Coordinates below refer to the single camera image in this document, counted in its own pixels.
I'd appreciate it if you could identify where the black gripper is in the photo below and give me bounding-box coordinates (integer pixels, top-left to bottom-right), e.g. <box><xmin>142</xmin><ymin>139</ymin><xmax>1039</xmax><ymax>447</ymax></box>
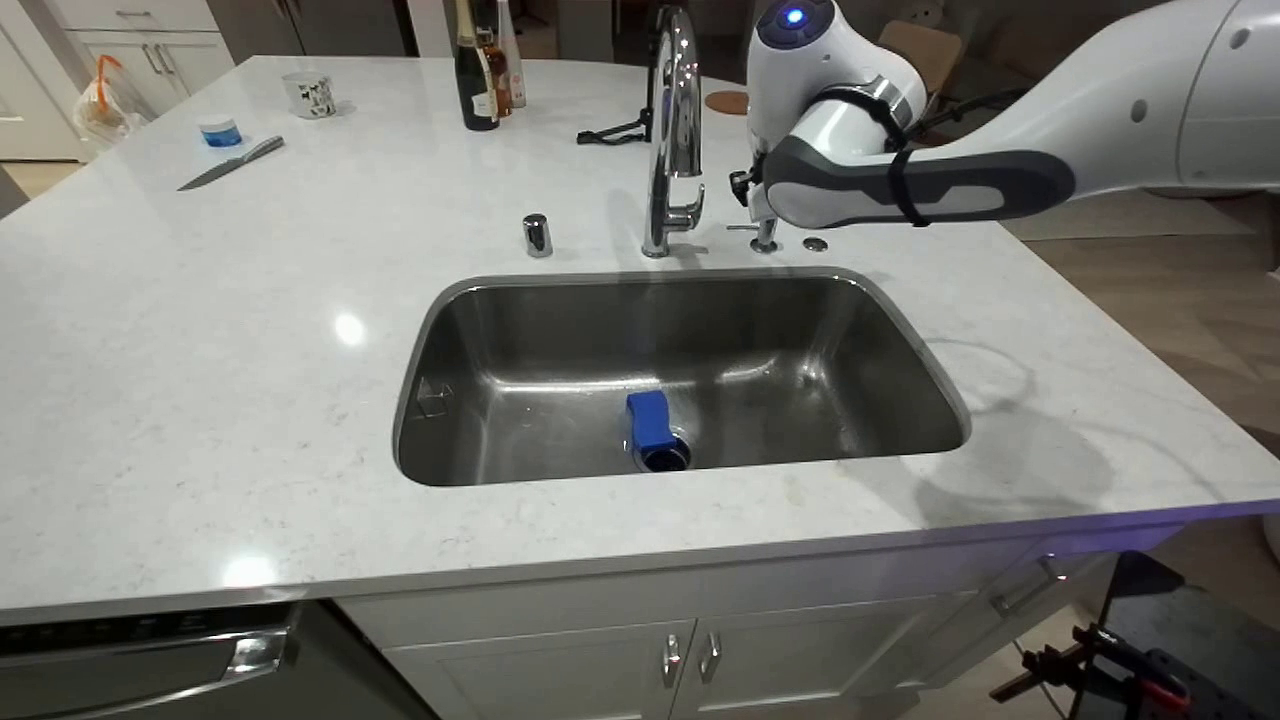
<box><xmin>723</xmin><ymin>160</ymin><xmax>775</xmax><ymax>222</ymax></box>

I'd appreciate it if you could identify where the chrome faucet lever handle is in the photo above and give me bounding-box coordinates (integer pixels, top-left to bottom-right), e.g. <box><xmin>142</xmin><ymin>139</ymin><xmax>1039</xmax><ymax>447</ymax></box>
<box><xmin>665</xmin><ymin>185</ymin><xmax>714</xmax><ymax>236</ymax></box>

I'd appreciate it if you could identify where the chrome gooseneck faucet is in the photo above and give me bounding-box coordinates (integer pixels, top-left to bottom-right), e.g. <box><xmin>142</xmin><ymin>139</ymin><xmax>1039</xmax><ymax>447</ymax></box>
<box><xmin>640</xmin><ymin>0</ymin><xmax>714</xmax><ymax>260</ymax></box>

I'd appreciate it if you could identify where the black tripod stand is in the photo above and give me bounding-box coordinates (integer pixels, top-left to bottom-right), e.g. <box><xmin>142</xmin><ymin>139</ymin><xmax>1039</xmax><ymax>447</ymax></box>
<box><xmin>578</xmin><ymin>53</ymin><xmax>665</xmax><ymax>148</ymax></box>

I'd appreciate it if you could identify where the short chrome cylinder cap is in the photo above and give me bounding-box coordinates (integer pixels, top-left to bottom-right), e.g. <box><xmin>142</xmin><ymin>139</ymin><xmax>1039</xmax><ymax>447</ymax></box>
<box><xmin>519</xmin><ymin>206</ymin><xmax>559</xmax><ymax>260</ymax></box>

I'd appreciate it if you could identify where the blue sponge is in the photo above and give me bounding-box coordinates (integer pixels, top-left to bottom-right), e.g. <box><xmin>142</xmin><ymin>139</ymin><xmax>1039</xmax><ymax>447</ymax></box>
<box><xmin>626</xmin><ymin>386</ymin><xmax>690</xmax><ymax>454</ymax></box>

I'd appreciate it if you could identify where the clear glass bottle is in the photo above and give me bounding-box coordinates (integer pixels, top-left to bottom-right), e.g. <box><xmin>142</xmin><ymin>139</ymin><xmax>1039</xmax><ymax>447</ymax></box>
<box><xmin>504</xmin><ymin>0</ymin><xmax>535</xmax><ymax>111</ymax></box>

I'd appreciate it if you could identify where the amber liquor bottle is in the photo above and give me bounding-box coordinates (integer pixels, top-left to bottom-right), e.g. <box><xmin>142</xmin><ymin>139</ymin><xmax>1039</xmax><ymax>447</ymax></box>
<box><xmin>483</xmin><ymin>0</ymin><xmax>524</xmax><ymax>119</ymax></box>

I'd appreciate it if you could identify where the dark green wine bottle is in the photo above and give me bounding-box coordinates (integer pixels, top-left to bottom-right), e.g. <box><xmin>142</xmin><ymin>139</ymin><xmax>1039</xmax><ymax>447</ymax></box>
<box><xmin>452</xmin><ymin>0</ymin><xmax>507</xmax><ymax>136</ymax></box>

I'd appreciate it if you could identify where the stainless steel sink basin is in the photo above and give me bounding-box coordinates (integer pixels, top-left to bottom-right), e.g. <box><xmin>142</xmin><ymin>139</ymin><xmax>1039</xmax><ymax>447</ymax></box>
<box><xmin>394</xmin><ymin>265</ymin><xmax>975</xmax><ymax>490</ymax></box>

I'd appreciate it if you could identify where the white patterned mug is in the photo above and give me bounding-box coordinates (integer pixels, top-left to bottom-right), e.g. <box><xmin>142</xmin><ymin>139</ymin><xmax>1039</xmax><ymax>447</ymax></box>
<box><xmin>284</xmin><ymin>67</ymin><xmax>344</xmax><ymax>119</ymax></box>

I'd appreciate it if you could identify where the red and black clamp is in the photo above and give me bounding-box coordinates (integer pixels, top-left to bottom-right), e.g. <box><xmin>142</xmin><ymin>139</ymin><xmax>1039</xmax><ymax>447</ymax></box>
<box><xmin>987</xmin><ymin>622</ymin><xmax>1197</xmax><ymax>720</ymax></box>

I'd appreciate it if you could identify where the orange and white cloth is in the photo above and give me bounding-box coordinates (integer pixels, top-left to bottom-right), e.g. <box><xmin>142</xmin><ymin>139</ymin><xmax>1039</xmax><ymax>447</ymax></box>
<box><xmin>71</xmin><ymin>53</ymin><xmax>144</xmax><ymax>136</ymax></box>

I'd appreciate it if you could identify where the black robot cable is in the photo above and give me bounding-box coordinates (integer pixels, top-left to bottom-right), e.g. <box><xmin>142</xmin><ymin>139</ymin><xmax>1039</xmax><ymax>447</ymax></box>
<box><xmin>835</xmin><ymin>85</ymin><xmax>934</xmax><ymax>231</ymax></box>

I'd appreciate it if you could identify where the chrome cabinet door handle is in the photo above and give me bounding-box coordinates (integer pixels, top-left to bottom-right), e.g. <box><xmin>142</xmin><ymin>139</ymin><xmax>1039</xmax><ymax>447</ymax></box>
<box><xmin>655</xmin><ymin>629</ymin><xmax>690</xmax><ymax>691</ymax></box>
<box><xmin>696</xmin><ymin>629</ymin><xmax>727</xmax><ymax>687</ymax></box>

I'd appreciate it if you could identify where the chrome drawer handle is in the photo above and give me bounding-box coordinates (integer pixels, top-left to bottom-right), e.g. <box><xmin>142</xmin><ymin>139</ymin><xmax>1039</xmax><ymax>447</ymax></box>
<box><xmin>993</xmin><ymin>552</ymin><xmax>1071</xmax><ymax>615</ymax></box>

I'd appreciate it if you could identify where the steel dishwasher handle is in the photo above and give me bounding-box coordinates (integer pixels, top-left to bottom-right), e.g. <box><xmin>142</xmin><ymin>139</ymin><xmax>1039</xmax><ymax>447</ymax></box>
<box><xmin>0</xmin><ymin>622</ymin><xmax>296</xmax><ymax>720</ymax></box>

